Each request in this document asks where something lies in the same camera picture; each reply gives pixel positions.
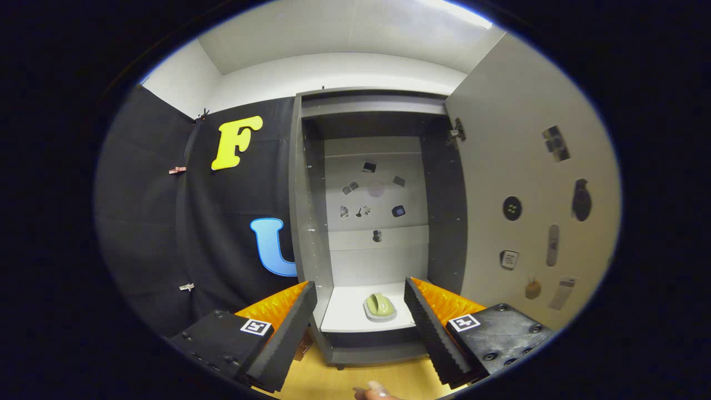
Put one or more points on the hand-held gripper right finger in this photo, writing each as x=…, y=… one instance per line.
x=433, y=339

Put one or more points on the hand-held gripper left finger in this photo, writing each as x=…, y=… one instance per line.
x=289, y=341

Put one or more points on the grey cabinet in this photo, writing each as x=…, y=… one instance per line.
x=377, y=261

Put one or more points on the white clothes peg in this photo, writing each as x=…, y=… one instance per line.
x=186, y=287

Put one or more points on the black backdrop cloth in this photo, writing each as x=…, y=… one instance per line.
x=144, y=233

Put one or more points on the brown clothes peg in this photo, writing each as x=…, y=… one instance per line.
x=178, y=170

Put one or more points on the metal door hinge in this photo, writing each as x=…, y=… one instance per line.
x=458, y=130

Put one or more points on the black spring clip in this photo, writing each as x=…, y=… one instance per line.
x=203, y=114

